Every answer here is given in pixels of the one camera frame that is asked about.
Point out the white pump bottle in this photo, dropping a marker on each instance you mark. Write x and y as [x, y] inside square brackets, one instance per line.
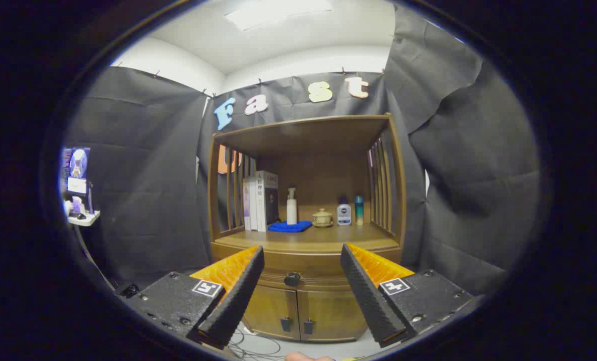
[291, 210]

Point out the thin purple book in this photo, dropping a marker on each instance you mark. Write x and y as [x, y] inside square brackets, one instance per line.
[246, 205]

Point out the thin white book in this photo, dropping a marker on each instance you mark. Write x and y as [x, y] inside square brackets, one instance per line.
[252, 205]

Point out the blue cloth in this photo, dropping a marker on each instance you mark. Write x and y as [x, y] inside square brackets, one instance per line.
[290, 226]

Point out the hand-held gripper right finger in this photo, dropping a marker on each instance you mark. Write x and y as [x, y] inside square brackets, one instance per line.
[368, 301]

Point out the ceiling light panel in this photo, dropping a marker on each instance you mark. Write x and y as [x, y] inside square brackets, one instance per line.
[273, 15]

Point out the beige lidded teacup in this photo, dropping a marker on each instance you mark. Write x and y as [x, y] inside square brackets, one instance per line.
[323, 218]

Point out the small display screen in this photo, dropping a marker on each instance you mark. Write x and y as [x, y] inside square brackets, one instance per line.
[77, 170]

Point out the wooden cabinet door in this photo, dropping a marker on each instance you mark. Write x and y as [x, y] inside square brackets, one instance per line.
[273, 311]
[333, 313]

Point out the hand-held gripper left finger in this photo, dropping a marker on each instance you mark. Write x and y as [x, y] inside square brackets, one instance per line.
[238, 306]

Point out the wooden drawer with black knob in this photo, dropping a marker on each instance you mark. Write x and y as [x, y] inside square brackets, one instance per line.
[303, 263]

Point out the white book with dark cover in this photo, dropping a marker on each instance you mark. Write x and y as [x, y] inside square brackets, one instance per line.
[270, 200]

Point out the white lotion bottle blue cap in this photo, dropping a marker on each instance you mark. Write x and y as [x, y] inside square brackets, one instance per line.
[344, 214]

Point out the white wall shelf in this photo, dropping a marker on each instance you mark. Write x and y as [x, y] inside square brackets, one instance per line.
[85, 219]

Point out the teal bottle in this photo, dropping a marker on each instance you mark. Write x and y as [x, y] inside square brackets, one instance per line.
[359, 210]

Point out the wooden cabinet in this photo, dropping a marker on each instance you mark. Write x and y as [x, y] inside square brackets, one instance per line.
[308, 140]

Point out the black round device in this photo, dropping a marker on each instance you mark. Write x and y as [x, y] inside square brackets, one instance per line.
[129, 290]

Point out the wooden countertop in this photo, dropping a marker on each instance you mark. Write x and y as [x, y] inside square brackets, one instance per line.
[338, 235]

